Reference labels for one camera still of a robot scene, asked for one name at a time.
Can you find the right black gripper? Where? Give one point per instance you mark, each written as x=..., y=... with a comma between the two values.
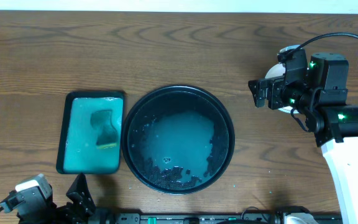
x=274, y=92

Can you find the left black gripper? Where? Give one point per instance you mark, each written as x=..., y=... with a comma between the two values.
x=74, y=205

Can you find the green yellow sponge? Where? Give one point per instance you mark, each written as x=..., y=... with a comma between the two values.
x=107, y=135

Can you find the white plate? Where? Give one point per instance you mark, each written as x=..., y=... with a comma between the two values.
x=278, y=70

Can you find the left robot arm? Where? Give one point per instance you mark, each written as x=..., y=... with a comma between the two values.
x=100, y=215

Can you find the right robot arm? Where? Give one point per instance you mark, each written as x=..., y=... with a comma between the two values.
x=317, y=89

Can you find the dark green rectangular water tray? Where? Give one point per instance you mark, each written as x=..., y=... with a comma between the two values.
x=77, y=151

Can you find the round black serving tray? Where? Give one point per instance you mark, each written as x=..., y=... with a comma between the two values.
x=178, y=139

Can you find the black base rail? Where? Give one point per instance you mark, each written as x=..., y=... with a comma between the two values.
x=135, y=218

